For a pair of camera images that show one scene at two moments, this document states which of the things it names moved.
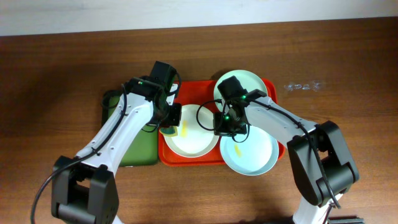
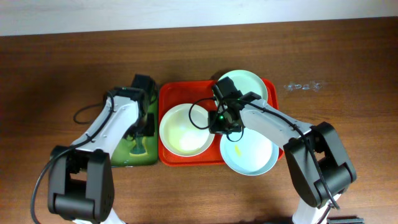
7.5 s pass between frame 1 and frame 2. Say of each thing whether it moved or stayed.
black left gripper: moved
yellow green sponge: moved
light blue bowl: stayed
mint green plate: stayed
